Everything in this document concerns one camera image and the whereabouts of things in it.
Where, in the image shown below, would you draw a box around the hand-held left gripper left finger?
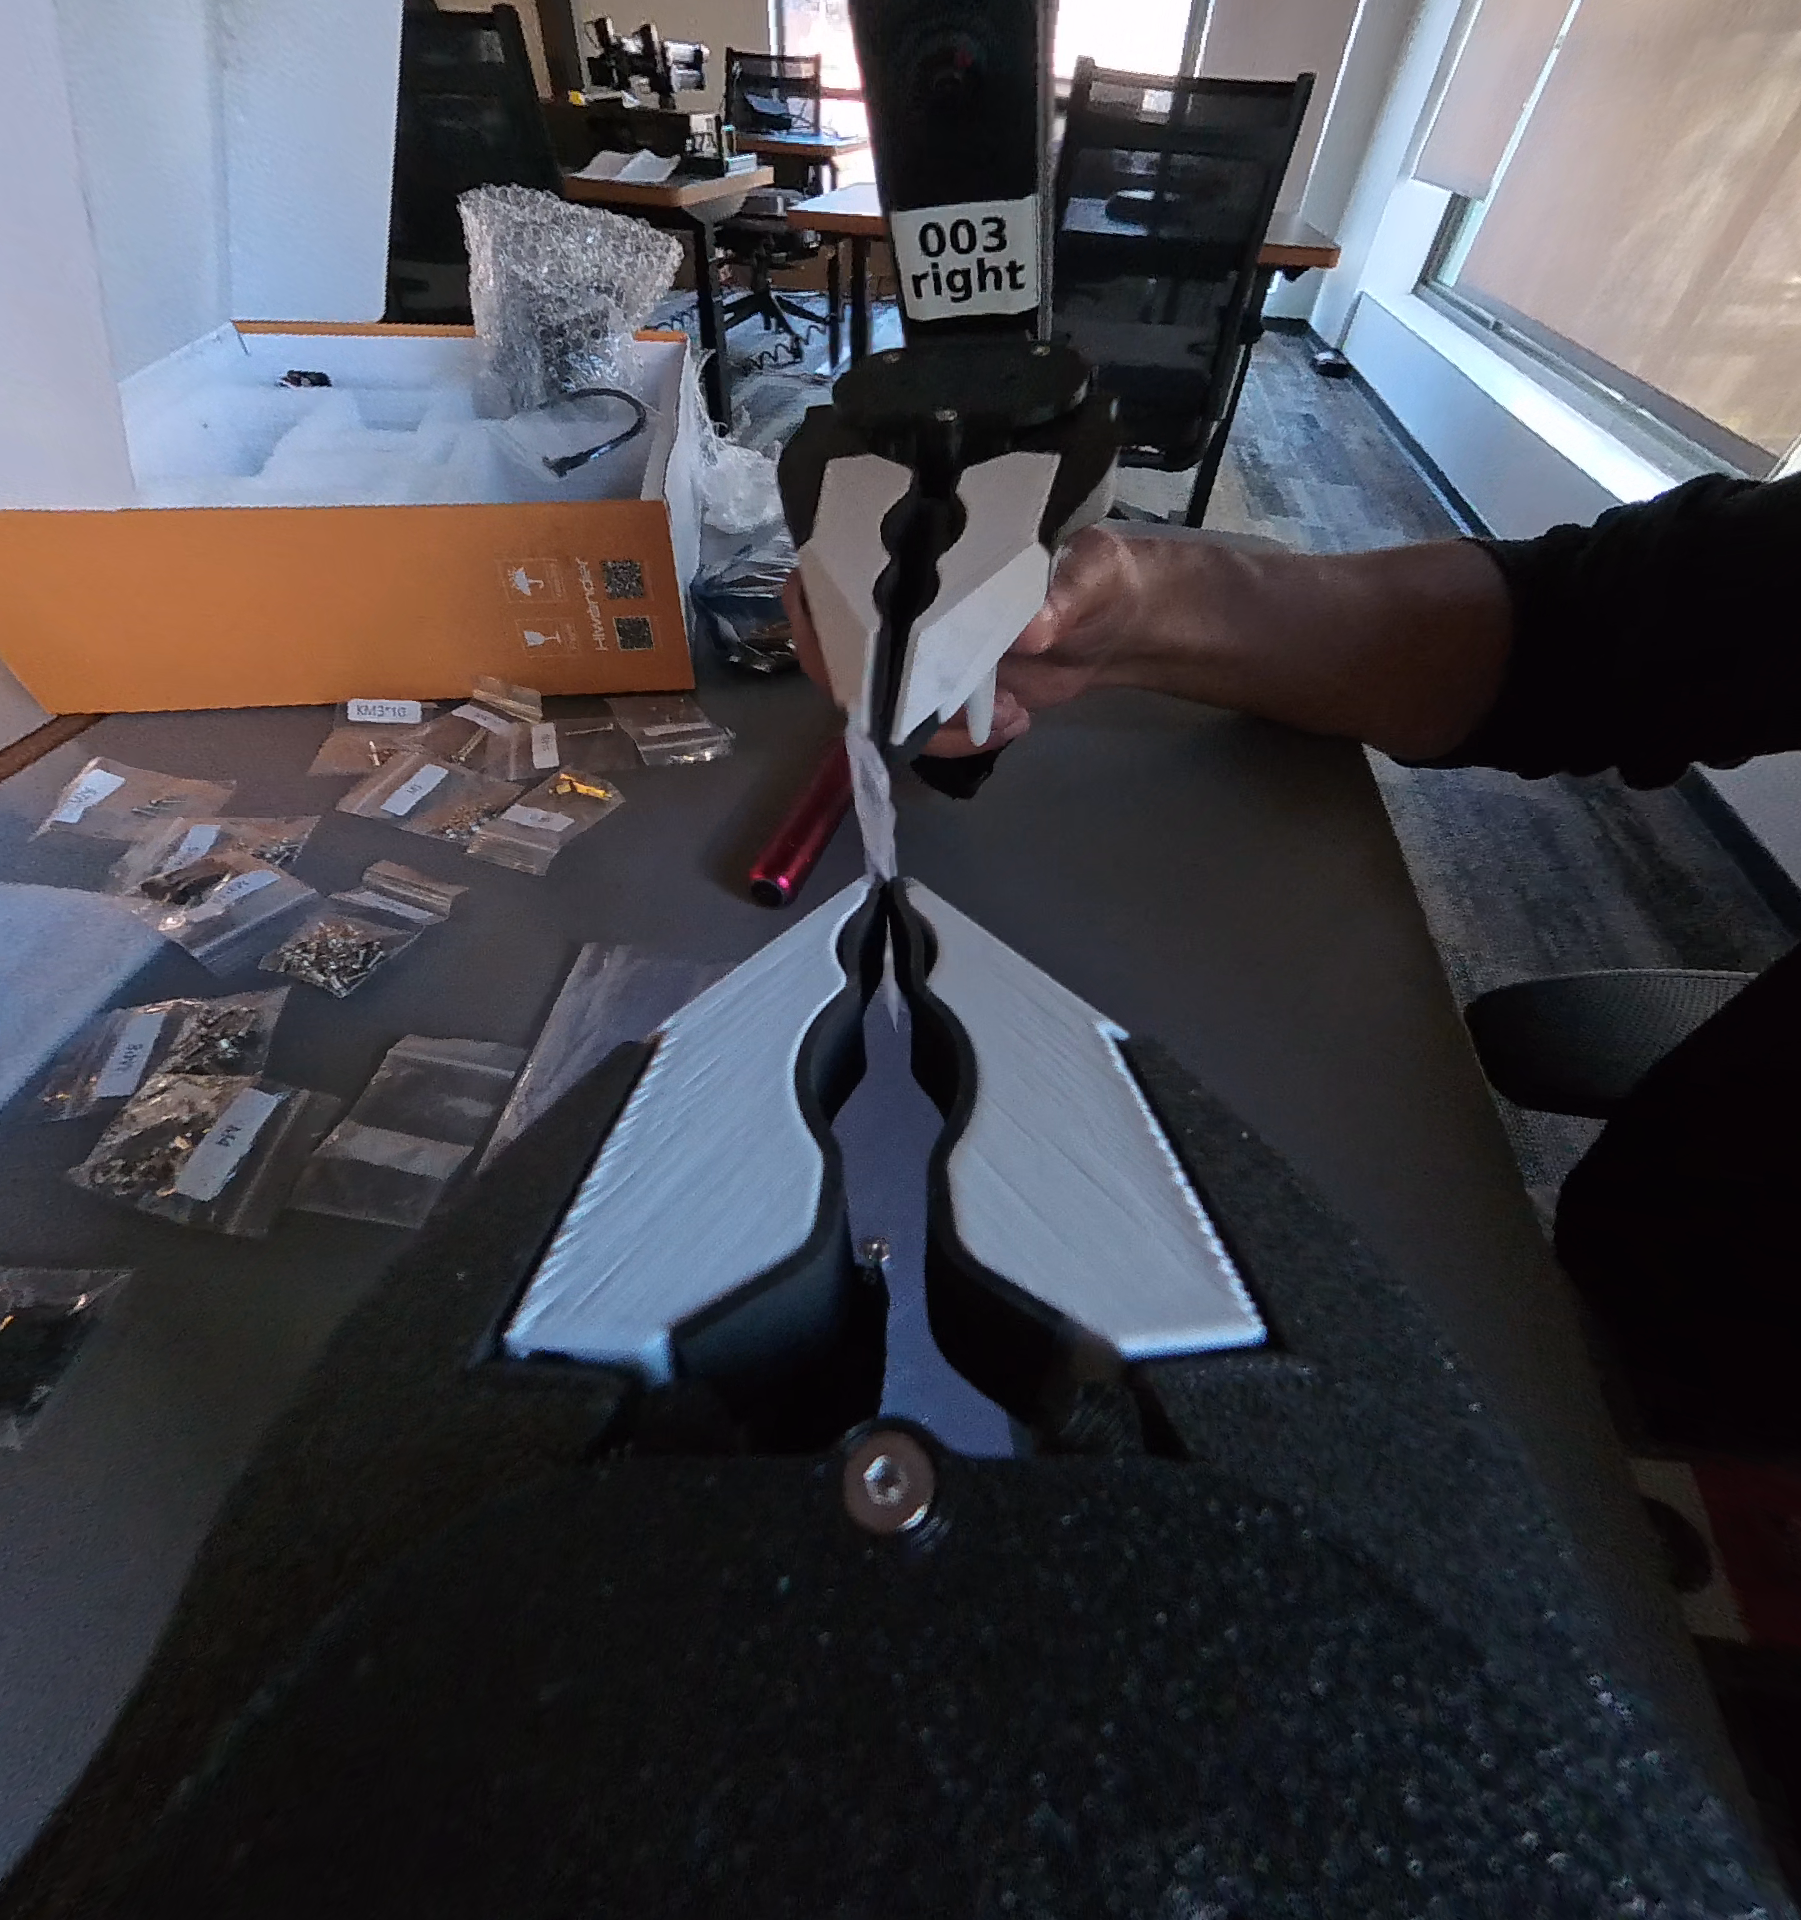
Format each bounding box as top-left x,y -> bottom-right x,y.
504,877 -> 894,1387

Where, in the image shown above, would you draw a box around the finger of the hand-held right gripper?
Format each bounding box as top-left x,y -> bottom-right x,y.
795,446 -> 920,739
898,446 -> 1062,752

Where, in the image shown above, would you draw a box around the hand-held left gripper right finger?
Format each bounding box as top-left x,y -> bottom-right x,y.
899,881 -> 1272,1361

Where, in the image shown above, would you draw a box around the large clear plastic bag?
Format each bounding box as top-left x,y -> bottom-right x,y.
479,942 -> 737,1175

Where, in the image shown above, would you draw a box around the small clear zip bag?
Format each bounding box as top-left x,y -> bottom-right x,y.
840,717 -> 914,1042

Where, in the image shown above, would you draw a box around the person's right forearm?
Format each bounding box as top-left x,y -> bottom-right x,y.
1211,446 -> 1801,791

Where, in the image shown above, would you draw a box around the grey desk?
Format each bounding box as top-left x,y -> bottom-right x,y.
0,668 -> 1644,1920

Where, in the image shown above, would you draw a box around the person's right hand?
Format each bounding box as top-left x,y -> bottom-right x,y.
972,526 -> 1219,755

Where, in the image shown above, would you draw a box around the blue-tinted plastic wrap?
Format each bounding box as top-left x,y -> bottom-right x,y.
681,434 -> 803,680

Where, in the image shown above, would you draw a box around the black mesh-back chair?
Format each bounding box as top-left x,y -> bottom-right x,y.
1058,56 -> 1318,530

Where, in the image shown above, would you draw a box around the wooden office table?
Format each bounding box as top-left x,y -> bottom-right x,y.
563,149 -> 778,436

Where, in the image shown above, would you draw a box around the clear bubble wrap bundle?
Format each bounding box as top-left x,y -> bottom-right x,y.
457,187 -> 687,426

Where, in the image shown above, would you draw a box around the pile of small hardware bags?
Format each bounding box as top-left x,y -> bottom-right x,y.
38,678 -> 737,1239

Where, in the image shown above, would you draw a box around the black high-back chair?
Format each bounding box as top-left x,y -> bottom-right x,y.
383,0 -> 566,324

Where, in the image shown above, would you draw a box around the orange and white cardboard box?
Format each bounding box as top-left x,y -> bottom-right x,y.
0,0 -> 710,717

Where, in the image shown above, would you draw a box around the white foam sheet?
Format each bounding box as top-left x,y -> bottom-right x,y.
0,743 -> 167,1172

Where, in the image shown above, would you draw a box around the beige roller window blinds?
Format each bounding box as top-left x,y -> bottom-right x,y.
1417,0 -> 1801,453

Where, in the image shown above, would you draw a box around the small bag of black screws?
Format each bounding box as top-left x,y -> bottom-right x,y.
0,1267 -> 133,1449

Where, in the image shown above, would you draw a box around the black cable with plug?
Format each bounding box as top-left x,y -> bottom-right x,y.
541,387 -> 691,483

